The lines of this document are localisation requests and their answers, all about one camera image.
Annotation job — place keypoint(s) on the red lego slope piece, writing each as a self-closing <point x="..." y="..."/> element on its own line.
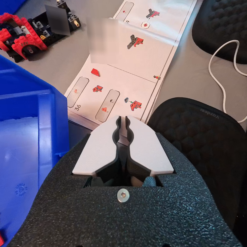
<point x="95" y="72"/>

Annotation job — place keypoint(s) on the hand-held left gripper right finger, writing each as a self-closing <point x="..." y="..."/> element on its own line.
<point x="150" y="152"/>

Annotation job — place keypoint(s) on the white lego instruction booklet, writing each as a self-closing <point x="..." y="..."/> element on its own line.
<point x="135" y="63"/>

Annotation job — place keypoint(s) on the black quilted wrist rest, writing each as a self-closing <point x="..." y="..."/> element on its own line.
<point x="218" y="23"/>
<point x="202" y="139"/>

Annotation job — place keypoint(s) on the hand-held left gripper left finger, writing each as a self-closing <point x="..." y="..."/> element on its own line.
<point x="96" y="152"/>

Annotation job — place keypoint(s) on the red and black lego car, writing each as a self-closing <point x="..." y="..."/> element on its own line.
<point x="23" y="36"/>

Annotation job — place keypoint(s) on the blue plastic bin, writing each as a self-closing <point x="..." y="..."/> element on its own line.
<point x="23" y="135"/>
<point x="9" y="5"/>

